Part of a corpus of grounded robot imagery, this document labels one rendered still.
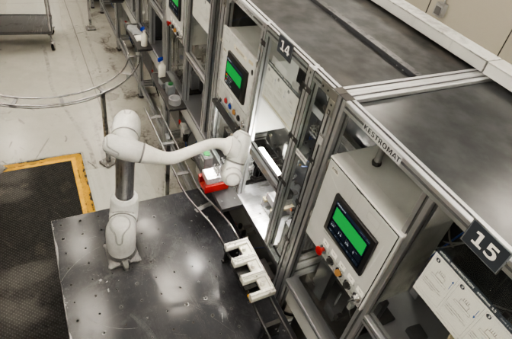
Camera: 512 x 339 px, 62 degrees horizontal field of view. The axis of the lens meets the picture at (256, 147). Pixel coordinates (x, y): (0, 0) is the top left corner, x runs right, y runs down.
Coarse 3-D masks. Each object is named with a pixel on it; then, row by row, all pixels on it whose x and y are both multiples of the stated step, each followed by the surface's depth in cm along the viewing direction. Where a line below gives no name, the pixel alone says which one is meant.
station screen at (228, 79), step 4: (228, 60) 234; (232, 64) 229; (236, 68) 226; (240, 72) 222; (228, 76) 238; (240, 76) 223; (224, 80) 244; (228, 80) 239; (232, 80) 233; (228, 84) 240; (232, 84) 234; (232, 88) 235; (236, 88) 230; (240, 88) 226; (236, 92) 231; (236, 96) 232
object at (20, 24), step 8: (48, 0) 538; (48, 8) 544; (0, 16) 530; (8, 16) 533; (16, 16) 536; (24, 16) 539; (32, 16) 542; (40, 16) 546; (48, 16) 506; (0, 24) 514; (8, 24) 517; (16, 24) 520; (24, 24) 523; (32, 24) 526; (40, 24) 529; (48, 24) 512; (0, 32) 499; (8, 32) 502; (16, 32) 505; (24, 32) 508; (32, 32) 511; (40, 32) 514; (48, 32) 517
